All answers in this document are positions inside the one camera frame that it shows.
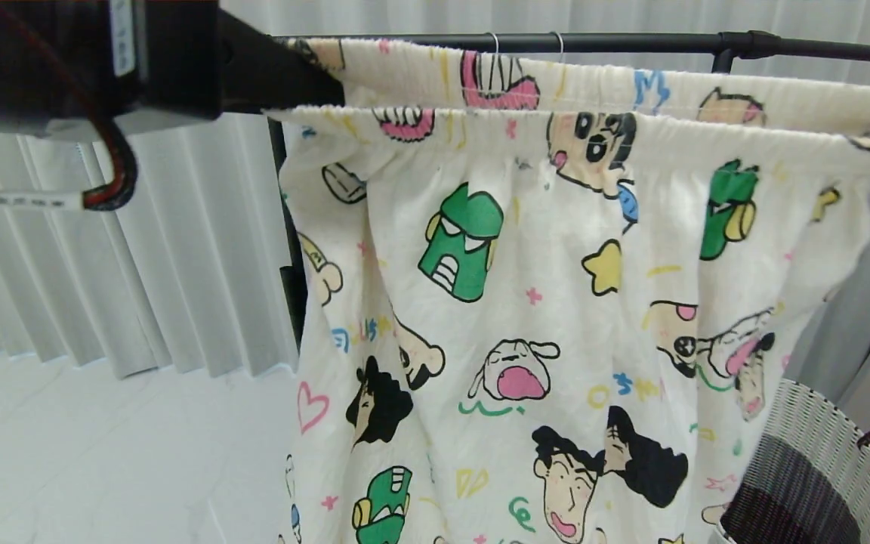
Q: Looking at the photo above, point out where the white laundry basket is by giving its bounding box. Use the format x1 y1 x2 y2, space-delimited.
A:
717 378 870 544

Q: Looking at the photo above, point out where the white curtain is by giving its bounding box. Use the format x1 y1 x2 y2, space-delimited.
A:
0 0 870 405

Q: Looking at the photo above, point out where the cream printed garment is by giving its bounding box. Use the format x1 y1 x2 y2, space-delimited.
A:
264 36 870 544

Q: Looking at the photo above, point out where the black clothes rack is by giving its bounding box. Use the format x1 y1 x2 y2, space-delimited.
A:
267 30 870 352

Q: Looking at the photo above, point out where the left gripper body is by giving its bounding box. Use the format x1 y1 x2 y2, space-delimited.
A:
0 0 223 144

